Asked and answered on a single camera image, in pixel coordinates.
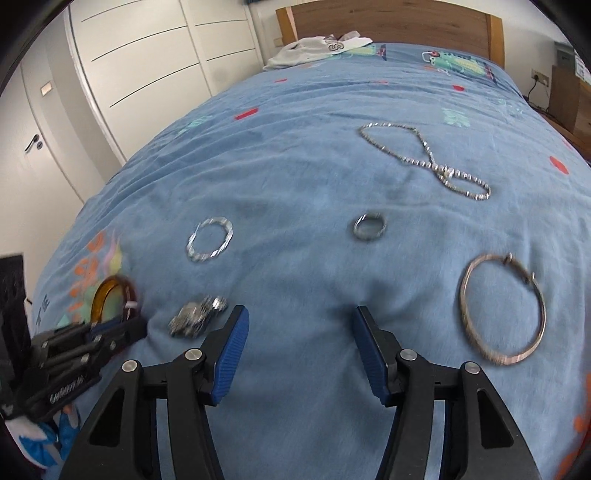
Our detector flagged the white door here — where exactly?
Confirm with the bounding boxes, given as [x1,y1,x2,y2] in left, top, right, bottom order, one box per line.
[0,46,109,206]

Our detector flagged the wooden dresser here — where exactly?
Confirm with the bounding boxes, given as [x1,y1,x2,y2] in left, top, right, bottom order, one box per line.
[547,65,591,134]

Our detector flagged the thin silver bangle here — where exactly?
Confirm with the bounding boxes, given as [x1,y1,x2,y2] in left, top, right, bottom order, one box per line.
[461,252,547,367]

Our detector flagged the blue printed blanket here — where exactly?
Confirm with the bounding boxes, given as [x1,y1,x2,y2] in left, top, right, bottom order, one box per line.
[28,41,591,480]

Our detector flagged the silver metal watch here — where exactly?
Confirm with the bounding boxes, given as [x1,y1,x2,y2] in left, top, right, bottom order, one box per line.
[168,295,228,339]

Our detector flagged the person's left hand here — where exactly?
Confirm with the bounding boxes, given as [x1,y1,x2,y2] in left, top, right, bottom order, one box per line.
[9,404,79,469]

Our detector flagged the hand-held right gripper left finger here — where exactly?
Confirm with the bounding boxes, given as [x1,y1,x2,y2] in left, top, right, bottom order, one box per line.
[58,305,251,480]

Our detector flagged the white clothing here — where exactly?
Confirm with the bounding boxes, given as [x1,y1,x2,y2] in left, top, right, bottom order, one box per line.
[263,30,374,71]

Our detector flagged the silver beaded necklace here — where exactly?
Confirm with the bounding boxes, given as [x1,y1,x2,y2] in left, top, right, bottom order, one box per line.
[359,121,491,201]

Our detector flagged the brown bangle with white tag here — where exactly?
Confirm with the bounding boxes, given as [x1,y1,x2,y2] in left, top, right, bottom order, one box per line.
[90,274,139,324]

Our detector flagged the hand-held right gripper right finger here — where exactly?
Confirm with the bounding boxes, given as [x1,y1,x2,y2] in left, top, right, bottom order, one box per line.
[353,305,543,480]

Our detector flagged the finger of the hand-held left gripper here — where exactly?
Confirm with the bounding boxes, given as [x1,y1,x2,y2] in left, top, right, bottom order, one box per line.
[98,318,148,365]
[55,322,126,345]

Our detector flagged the wooden headboard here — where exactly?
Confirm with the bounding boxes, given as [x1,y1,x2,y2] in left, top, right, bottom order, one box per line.
[276,0,505,68]

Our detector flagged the silver twisted hoop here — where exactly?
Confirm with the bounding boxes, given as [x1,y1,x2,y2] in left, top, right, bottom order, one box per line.
[186,216,234,263]

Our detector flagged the white wardrobe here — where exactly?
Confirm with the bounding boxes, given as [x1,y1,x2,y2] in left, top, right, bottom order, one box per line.
[65,0,264,162]

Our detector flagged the grey storage box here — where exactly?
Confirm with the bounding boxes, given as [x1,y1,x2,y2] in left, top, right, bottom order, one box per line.
[554,41,578,70]

